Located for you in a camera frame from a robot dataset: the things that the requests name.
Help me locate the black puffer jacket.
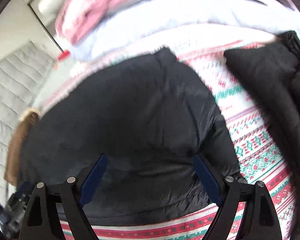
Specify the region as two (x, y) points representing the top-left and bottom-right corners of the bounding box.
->
(18, 31), (300, 226)

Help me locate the christmas pattern knit blanket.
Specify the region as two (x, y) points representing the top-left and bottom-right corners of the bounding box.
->
(39, 38), (300, 240)

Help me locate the brown pillow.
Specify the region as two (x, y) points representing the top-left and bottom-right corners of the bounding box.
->
(4, 107), (40, 186)

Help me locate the grey quilted headboard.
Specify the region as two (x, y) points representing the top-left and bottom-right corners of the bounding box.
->
(0, 41), (54, 202)

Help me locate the red small object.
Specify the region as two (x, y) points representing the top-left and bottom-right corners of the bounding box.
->
(57, 50), (70, 61)

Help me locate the light blue fleece blanket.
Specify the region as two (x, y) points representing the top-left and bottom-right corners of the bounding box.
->
(69, 0), (300, 61)

